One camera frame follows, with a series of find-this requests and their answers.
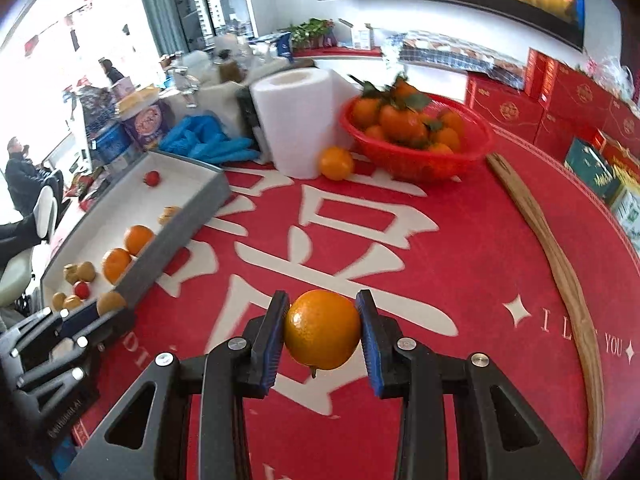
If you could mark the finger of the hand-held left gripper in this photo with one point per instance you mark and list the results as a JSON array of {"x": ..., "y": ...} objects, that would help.
[
  {"x": 80, "y": 314},
  {"x": 115, "y": 321}
]

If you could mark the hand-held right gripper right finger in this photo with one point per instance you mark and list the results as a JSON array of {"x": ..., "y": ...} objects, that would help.
[{"x": 372, "y": 345}]

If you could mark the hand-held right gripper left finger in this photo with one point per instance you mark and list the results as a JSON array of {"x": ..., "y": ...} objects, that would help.
[{"x": 272, "y": 340}]

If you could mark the red cherry tomato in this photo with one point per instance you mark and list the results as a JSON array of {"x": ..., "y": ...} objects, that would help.
[
  {"x": 81, "y": 289},
  {"x": 151, "y": 178}
]

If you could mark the smooth round orange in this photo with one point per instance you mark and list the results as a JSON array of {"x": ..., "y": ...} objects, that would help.
[
  {"x": 322, "y": 330},
  {"x": 336, "y": 163}
]

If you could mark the small mandarin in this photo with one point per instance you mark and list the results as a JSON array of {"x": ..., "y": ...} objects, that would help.
[
  {"x": 138, "y": 239},
  {"x": 116, "y": 265}
]

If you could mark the grey tray with white inside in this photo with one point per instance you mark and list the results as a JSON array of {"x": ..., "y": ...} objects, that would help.
[{"x": 185, "y": 220}]

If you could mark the white chair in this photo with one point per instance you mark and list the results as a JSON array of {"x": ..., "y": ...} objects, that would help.
[{"x": 45, "y": 210}]

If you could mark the red printed tablecloth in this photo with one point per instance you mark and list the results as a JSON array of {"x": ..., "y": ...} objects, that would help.
[{"x": 475, "y": 260}]

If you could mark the blue and white carton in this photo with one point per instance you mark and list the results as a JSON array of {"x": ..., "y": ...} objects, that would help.
[{"x": 112, "y": 145}]

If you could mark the red plastic basket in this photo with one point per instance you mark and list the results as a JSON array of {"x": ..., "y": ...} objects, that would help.
[{"x": 415, "y": 165}]

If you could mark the purple drink cup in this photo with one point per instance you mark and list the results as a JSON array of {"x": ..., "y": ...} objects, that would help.
[{"x": 147, "y": 122}]

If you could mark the blue rubber gloves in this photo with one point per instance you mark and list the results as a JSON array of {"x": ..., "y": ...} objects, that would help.
[{"x": 210, "y": 140}]

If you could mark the long wooden stick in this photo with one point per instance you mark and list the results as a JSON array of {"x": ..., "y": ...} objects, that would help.
[{"x": 570, "y": 285}]

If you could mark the white paper towel roll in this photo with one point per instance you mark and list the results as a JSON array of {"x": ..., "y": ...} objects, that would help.
[{"x": 300, "y": 120}]

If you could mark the pile of leafy mandarins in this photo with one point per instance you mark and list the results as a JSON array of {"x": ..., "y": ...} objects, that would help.
[{"x": 400, "y": 122}]

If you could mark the white ceramic container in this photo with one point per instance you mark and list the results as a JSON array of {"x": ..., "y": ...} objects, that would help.
[{"x": 220, "y": 105}]

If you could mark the flat red gift box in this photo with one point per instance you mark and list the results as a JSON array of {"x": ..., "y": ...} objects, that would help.
[{"x": 505, "y": 105}]

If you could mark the dark green gift box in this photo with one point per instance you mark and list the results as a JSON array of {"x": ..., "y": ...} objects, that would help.
[{"x": 590, "y": 170}]

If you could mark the white and green carton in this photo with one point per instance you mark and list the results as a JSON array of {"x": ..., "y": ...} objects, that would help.
[{"x": 627, "y": 210}]

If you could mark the plaid blanket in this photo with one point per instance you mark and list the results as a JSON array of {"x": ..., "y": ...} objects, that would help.
[{"x": 450, "y": 55}]

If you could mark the potted green plant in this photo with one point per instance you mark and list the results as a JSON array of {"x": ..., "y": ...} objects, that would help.
[{"x": 312, "y": 32}]

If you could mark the red box with yellow print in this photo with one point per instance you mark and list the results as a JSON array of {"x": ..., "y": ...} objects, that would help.
[{"x": 622, "y": 157}]

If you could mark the upright red gift box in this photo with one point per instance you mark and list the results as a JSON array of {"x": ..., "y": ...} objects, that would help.
[{"x": 540, "y": 77}]

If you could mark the large red gift box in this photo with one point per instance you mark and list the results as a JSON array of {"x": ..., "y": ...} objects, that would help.
[{"x": 580, "y": 105}]

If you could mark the clear plastic bag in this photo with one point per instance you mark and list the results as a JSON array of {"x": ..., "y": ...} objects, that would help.
[{"x": 610, "y": 77}]

